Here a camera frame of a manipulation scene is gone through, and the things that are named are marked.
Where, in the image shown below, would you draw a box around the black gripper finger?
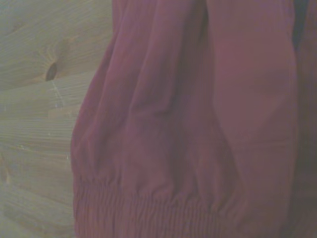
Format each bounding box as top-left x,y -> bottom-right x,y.
292,0 -> 310,50

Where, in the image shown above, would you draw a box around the rust red shorts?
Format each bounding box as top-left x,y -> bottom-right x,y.
70,0 -> 317,238

